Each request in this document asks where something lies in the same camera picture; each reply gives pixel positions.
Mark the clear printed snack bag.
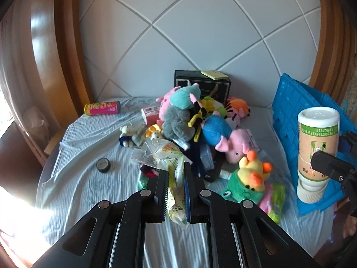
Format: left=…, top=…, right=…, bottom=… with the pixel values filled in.
left=131, top=138, right=193, bottom=229

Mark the dark blue box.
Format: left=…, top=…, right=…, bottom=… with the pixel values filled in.
left=187, top=141, right=221, bottom=182

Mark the yellow green plush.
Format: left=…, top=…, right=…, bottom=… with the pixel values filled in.
left=202, top=96, right=226, bottom=116

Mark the green pink packet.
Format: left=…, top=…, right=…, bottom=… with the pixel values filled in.
left=258, top=181, right=286, bottom=224

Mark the yellow black strap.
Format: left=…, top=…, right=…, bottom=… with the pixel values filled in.
left=187, top=100, right=212, bottom=143

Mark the white bottle green label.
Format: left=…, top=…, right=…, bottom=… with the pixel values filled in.
left=296, top=107, right=341, bottom=204

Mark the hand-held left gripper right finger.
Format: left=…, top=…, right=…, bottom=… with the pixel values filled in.
left=183, top=162, right=321, bottom=268

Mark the wooden wall frame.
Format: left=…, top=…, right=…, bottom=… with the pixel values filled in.
left=31, top=0, right=357, bottom=118

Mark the person's right hand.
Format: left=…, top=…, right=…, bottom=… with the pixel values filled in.
left=342, top=216, right=356, bottom=238

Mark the white curtain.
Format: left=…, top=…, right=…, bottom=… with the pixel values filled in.
left=0, top=14, right=34, bottom=123

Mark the orange tiger plush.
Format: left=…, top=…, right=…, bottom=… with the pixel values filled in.
left=224, top=97, right=251, bottom=120

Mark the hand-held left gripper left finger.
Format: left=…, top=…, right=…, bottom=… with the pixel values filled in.
left=32, top=170, right=170, bottom=268

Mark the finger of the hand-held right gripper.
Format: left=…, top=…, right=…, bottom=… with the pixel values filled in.
left=310, top=151, right=357, bottom=185
left=339, top=131, right=357, bottom=157

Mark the pink chips can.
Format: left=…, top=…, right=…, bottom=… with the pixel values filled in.
left=84, top=101, right=121, bottom=117

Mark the striped small packet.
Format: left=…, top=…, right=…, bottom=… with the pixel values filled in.
left=131, top=124, right=147, bottom=146

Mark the pink pig plush teal dress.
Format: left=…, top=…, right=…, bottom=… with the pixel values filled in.
left=156, top=83, right=203, bottom=126

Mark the black tape roll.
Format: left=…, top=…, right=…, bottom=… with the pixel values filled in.
left=96, top=158, right=111, bottom=173

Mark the small bear plush yellow hat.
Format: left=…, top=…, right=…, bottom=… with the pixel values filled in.
left=145, top=125, right=165, bottom=141

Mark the red white carton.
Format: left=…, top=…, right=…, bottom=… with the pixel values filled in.
left=141, top=104, right=162, bottom=125

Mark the small white bear plush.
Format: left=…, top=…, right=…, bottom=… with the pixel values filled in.
left=119, top=126, right=134, bottom=148

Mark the black box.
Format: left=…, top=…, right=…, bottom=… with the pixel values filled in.
left=174, top=70, right=232, bottom=104

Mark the pink pig plush blue dress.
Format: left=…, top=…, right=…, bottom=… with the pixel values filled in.
left=201, top=115, right=261, bottom=164

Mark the grey fluffy plush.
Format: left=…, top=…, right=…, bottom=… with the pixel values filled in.
left=162, top=108, right=197, bottom=141

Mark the wooden board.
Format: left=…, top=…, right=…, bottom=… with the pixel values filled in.
left=44, top=128, right=66, bottom=155

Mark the blue plastic crate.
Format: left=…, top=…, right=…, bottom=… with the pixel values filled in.
left=272, top=73, right=357, bottom=215

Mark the yellow sticky note pad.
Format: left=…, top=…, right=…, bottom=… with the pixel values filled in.
left=201, top=70, right=230, bottom=80

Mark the yellow duck plush frog costume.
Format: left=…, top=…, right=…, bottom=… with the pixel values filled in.
left=222, top=150, right=273, bottom=204

